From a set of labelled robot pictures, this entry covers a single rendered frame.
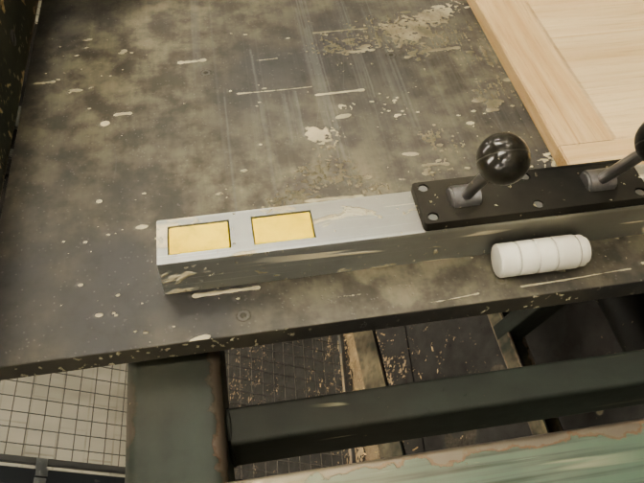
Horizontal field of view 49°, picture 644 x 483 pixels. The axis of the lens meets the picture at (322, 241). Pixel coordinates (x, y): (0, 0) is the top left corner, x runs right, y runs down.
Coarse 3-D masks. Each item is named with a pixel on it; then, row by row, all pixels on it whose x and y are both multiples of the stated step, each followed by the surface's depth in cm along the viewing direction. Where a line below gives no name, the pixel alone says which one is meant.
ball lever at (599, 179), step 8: (640, 128) 51; (640, 136) 51; (640, 144) 51; (632, 152) 55; (640, 152) 52; (624, 160) 56; (632, 160) 55; (640, 160) 55; (608, 168) 59; (616, 168) 58; (624, 168) 57; (584, 176) 61; (592, 176) 61; (600, 176) 60; (608, 176) 59; (616, 176) 59; (592, 184) 61; (600, 184) 61; (608, 184) 61; (616, 184) 61
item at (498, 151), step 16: (480, 144) 50; (496, 144) 49; (512, 144) 49; (480, 160) 50; (496, 160) 49; (512, 160) 49; (528, 160) 49; (480, 176) 54; (496, 176) 49; (512, 176) 49; (448, 192) 60; (464, 192) 59; (480, 192) 60
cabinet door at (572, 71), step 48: (480, 0) 87; (528, 0) 88; (576, 0) 88; (624, 0) 88; (528, 48) 80; (576, 48) 81; (624, 48) 81; (528, 96) 75; (576, 96) 75; (624, 96) 75; (576, 144) 70; (624, 144) 70
